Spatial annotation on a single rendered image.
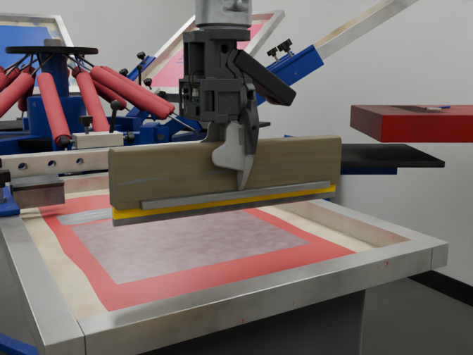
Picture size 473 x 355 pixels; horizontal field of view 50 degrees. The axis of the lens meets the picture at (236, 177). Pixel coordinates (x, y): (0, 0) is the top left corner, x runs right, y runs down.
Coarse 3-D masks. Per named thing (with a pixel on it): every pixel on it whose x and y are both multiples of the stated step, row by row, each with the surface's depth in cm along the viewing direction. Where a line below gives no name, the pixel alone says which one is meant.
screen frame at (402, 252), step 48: (0, 240) 87; (384, 240) 83; (432, 240) 77; (48, 288) 60; (240, 288) 60; (288, 288) 62; (336, 288) 66; (48, 336) 49; (96, 336) 50; (144, 336) 53; (192, 336) 56
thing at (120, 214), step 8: (288, 192) 76; (296, 192) 76; (304, 192) 77; (312, 192) 78; (320, 192) 79; (232, 200) 71; (240, 200) 72; (248, 200) 72; (256, 200) 73; (112, 208) 64; (136, 208) 64; (160, 208) 66; (168, 208) 67; (176, 208) 67; (184, 208) 68; (192, 208) 68; (112, 216) 64; (120, 216) 64; (128, 216) 64; (136, 216) 65
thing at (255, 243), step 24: (192, 216) 102; (216, 216) 102; (240, 216) 102; (264, 216) 102; (216, 240) 87; (240, 240) 87; (264, 240) 87; (288, 240) 87; (312, 240) 88; (240, 264) 77; (264, 264) 77; (288, 264) 77
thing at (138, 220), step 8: (328, 192) 79; (264, 200) 74; (272, 200) 75; (280, 200) 75; (288, 200) 76; (296, 200) 77; (304, 200) 78; (200, 208) 69; (208, 208) 70; (216, 208) 70; (224, 208) 71; (232, 208) 71; (240, 208) 72; (144, 216) 65; (152, 216) 66; (160, 216) 66; (168, 216) 67; (176, 216) 67; (184, 216) 68; (120, 224) 64; (128, 224) 64
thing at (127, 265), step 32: (96, 224) 97; (160, 224) 97; (96, 256) 80; (128, 256) 80; (160, 256) 80; (192, 256) 80; (96, 288) 68; (128, 288) 68; (160, 288) 68; (192, 288) 68
